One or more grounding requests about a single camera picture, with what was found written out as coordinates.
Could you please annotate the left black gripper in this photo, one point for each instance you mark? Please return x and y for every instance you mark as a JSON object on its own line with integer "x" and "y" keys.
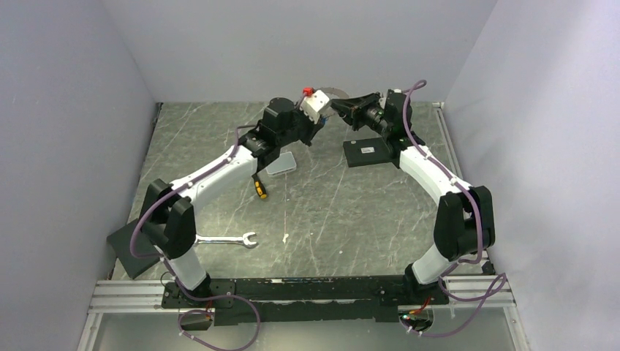
{"x": 314, "y": 128}

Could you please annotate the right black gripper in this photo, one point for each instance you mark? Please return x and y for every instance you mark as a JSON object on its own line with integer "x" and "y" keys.
{"x": 356, "y": 107}

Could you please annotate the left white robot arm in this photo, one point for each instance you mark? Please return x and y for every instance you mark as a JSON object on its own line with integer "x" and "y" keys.
{"x": 167, "y": 217}

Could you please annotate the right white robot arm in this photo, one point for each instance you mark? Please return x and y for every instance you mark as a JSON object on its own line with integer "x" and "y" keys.
{"x": 464, "y": 224}

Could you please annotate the small grey white box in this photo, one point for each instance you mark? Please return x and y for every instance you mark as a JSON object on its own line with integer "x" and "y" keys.
{"x": 285, "y": 163}

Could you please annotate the black flat plate right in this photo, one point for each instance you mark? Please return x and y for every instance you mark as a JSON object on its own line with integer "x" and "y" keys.
{"x": 365, "y": 152}

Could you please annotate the black flat plate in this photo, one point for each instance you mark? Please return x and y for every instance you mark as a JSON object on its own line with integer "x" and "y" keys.
{"x": 365, "y": 152}
{"x": 120, "y": 243}

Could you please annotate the yellow black screwdriver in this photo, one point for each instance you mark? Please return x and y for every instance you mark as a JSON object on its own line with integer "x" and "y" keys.
{"x": 259, "y": 187}

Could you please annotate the silver open-end wrench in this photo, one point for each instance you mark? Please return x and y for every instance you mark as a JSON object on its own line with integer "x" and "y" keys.
{"x": 245, "y": 240}

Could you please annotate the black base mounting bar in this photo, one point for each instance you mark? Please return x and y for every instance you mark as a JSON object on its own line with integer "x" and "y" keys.
{"x": 297, "y": 299}

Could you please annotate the black flat plate left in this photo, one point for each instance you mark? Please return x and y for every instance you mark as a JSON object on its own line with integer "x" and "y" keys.
{"x": 120, "y": 243}

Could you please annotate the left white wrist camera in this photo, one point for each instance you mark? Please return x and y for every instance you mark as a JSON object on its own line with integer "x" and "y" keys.
{"x": 314, "y": 103}

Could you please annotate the aluminium rail frame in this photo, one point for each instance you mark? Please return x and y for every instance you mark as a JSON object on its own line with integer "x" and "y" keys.
{"x": 323, "y": 219}

